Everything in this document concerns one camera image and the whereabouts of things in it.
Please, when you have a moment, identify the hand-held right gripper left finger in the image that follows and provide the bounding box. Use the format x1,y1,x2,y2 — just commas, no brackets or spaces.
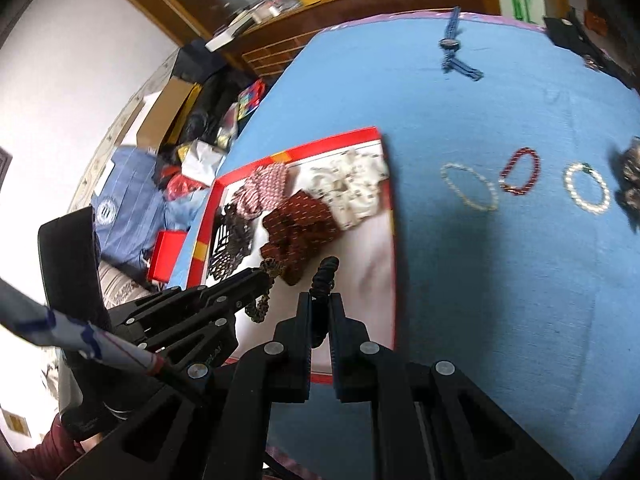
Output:
57,290,318,480

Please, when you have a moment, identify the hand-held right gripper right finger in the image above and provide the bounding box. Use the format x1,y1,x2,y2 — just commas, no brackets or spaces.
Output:
329,293,571,480

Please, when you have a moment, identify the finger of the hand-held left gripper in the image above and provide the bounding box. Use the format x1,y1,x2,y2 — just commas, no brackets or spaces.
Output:
107,269,273,333
135,285,273,366

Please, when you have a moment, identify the black hair tie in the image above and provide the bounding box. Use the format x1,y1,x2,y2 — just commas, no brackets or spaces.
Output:
307,256,341,348

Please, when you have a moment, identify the leopard print hair bow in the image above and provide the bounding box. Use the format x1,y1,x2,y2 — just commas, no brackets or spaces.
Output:
207,202,257,283

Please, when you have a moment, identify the leopard print hair tie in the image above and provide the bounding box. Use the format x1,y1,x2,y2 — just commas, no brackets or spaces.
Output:
244,257,287,325

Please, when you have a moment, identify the red tray with white inside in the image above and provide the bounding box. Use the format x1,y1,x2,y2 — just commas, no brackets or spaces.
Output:
187,126,401,386

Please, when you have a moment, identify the red dotted scrunchie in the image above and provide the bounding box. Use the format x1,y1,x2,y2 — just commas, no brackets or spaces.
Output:
259,190,341,286

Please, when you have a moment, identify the red plaid scrunchie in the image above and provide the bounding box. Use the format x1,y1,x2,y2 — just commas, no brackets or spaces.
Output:
235,162,291,218

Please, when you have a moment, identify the white dotted scrunchie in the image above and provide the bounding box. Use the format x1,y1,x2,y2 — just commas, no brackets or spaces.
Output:
306,149,390,231

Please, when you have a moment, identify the white pearl bracelet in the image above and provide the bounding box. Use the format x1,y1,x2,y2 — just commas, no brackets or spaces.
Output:
440,162,500,212

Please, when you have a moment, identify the red bead bracelet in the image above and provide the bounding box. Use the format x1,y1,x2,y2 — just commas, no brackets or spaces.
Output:
498,146,542,196

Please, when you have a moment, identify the pearl bracelet with dark bead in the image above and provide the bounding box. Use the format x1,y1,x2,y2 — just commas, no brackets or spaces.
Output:
563,161,612,216

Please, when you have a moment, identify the person's left forearm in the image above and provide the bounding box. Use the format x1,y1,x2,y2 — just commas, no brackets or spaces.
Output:
15,415,86,480

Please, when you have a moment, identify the small red box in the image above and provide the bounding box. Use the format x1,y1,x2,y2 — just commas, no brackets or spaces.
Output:
146,230,188,283

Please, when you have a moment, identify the blue striped shirt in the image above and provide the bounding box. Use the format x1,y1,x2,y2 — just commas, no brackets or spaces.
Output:
90,146,211,271

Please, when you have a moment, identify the cardboard box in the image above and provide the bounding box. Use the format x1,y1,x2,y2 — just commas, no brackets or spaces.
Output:
135,77,201,148

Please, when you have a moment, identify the colourful printed box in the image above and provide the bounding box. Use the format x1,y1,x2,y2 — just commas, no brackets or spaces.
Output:
235,80,266,121

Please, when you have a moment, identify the flat white box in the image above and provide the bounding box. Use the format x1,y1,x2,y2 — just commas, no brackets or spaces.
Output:
205,10,253,53

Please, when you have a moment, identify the wooden glass-front cabinet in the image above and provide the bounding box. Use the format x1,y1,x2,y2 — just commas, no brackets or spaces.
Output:
80,0,501,78

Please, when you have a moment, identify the grey satin scrunchie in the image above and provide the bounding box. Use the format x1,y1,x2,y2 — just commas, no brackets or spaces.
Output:
607,136,640,233

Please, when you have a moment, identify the black cloth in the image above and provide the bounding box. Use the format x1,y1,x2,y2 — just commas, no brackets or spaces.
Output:
542,7,640,91

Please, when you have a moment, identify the white blue-striped cord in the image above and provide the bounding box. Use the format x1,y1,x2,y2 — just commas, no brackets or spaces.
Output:
0,277,166,376

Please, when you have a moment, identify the blue strap wristwatch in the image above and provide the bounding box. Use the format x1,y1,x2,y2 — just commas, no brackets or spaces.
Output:
438,6,485,82

